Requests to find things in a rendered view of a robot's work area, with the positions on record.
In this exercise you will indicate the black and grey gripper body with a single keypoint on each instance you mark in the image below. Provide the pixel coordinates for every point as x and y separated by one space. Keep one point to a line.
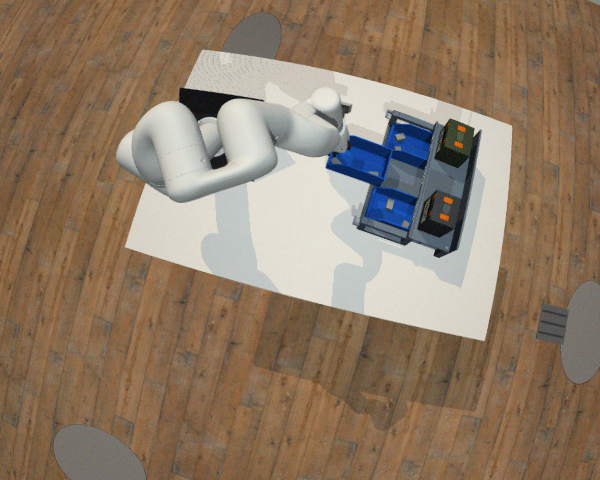
344 137

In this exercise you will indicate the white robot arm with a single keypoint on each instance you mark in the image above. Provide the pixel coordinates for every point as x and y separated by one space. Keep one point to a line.
171 129

